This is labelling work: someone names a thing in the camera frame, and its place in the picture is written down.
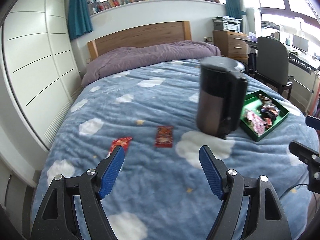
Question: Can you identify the red white spicy snack packet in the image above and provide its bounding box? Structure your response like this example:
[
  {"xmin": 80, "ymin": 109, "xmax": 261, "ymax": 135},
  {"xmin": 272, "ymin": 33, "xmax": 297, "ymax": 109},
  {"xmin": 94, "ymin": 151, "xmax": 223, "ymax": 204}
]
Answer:
[{"xmin": 107, "ymin": 137, "xmax": 132, "ymax": 157}]

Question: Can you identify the dark red snack packet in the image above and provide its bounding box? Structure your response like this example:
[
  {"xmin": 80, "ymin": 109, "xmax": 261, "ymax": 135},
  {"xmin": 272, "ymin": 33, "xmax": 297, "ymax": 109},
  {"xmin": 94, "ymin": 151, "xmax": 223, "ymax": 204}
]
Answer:
[{"xmin": 155, "ymin": 126, "xmax": 173, "ymax": 147}]

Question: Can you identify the left teal curtain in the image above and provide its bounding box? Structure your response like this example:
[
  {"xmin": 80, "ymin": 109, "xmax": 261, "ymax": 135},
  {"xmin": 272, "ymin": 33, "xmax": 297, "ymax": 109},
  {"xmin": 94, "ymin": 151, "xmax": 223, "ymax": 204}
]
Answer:
[{"xmin": 68, "ymin": 0, "xmax": 93, "ymax": 40}]

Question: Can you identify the grey printer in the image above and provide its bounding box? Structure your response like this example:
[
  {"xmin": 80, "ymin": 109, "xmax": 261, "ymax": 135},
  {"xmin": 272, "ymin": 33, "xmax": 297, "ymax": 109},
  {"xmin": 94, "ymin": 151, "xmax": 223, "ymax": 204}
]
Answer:
[{"xmin": 212, "ymin": 16, "xmax": 242, "ymax": 33}]

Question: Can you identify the white wardrobe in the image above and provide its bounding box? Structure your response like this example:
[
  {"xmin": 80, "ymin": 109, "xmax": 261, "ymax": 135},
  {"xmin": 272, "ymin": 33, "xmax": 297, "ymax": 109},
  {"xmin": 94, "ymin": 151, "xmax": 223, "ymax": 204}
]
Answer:
[{"xmin": 3, "ymin": 0, "xmax": 81, "ymax": 148}]

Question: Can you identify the small red candy packet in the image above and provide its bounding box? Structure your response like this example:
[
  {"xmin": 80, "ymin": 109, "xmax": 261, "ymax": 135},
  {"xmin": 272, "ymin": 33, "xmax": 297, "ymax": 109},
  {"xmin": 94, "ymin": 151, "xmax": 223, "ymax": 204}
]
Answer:
[{"xmin": 264, "ymin": 118, "xmax": 273, "ymax": 129}]

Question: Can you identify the blue cloud blanket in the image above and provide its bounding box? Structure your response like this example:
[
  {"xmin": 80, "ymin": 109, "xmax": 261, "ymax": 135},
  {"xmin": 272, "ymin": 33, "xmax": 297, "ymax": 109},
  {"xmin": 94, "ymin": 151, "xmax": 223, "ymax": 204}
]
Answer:
[{"xmin": 32, "ymin": 60, "xmax": 319, "ymax": 239}]

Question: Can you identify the pink cartoon snack packet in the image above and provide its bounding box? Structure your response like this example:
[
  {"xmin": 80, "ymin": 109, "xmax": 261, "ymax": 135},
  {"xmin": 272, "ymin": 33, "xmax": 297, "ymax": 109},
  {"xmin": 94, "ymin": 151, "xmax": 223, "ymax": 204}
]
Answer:
[{"xmin": 245, "ymin": 110, "xmax": 267, "ymax": 136}]

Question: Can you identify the computer monitor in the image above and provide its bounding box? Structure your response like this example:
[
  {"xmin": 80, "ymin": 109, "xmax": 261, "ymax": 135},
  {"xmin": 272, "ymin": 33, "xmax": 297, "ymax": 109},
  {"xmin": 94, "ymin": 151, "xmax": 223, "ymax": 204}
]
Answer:
[{"xmin": 292, "ymin": 35, "xmax": 309, "ymax": 53}]

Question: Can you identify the brown chocolate snack packet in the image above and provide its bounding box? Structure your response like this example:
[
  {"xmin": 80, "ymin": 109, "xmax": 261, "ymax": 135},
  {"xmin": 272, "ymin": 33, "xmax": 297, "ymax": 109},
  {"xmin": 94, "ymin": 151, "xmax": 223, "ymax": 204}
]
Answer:
[{"xmin": 259, "ymin": 94, "xmax": 273, "ymax": 107}]

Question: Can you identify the wooden drawer cabinet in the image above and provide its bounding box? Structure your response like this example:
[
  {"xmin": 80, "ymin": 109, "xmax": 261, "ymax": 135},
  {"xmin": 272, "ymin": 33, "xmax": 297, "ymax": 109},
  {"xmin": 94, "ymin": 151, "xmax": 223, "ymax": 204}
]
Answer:
[{"xmin": 213, "ymin": 30, "xmax": 248, "ymax": 63}]

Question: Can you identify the brown black electric kettle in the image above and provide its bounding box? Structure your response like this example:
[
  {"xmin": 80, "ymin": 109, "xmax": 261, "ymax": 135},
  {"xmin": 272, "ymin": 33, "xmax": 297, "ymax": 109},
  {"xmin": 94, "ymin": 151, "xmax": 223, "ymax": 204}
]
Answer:
[{"xmin": 196, "ymin": 56, "xmax": 248, "ymax": 139}]

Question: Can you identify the wooden headboard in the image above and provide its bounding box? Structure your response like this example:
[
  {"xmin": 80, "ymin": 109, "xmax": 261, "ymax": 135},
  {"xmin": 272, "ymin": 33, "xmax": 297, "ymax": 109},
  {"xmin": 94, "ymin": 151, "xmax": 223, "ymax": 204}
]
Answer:
[{"xmin": 87, "ymin": 21, "xmax": 191, "ymax": 60}]

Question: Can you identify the black cable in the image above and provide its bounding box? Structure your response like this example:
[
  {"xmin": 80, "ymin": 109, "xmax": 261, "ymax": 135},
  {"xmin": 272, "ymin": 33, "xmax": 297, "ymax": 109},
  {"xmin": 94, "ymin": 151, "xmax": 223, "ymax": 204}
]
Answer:
[{"xmin": 280, "ymin": 183, "xmax": 311, "ymax": 201}]

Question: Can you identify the dark grey chair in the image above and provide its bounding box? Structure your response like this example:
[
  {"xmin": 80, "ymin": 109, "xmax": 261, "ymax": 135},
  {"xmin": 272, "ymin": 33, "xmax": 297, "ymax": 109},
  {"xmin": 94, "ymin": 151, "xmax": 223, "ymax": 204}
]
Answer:
[{"xmin": 254, "ymin": 36, "xmax": 293, "ymax": 100}]

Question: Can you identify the purple duvet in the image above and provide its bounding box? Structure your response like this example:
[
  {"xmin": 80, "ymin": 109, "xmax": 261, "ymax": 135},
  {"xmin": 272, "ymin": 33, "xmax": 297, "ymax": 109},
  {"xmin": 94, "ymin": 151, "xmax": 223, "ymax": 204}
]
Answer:
[{"xmin": 81, "ymin": 41, "xmax": 221, "ymax": 87}]

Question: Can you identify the wall power socket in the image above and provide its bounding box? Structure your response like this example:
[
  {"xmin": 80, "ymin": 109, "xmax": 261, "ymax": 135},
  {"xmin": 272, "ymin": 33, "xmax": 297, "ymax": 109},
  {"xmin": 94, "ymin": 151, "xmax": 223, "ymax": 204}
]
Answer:
[{"xmin": 203, "ymin": 37, "xmax": 213, "ymax": 42}]

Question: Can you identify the green tray box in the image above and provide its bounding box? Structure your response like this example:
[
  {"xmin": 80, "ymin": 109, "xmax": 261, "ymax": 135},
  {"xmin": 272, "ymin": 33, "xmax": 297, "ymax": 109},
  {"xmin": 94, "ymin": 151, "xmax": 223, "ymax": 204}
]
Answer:
[{"xmin": 240, "ymin": 90, "xmax": 289, "ymax": 142}]

